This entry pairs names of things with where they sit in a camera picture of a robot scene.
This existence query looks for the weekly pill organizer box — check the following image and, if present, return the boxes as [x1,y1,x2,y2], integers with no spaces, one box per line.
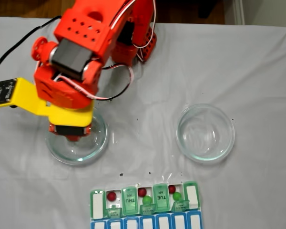
[89,181,204,229]

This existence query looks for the clear glass bowl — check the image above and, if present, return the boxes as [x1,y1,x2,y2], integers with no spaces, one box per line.
[175,103,236,165]
[45,112,110,167]

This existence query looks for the white tablecloth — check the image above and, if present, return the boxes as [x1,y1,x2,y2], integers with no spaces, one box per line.
[0,16,286,229]

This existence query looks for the camera board on yellow mount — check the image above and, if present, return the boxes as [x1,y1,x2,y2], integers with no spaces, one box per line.
[0,78,19,110]

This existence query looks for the red white servo wire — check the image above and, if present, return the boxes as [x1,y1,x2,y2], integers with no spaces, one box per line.
[85,63,135,101]

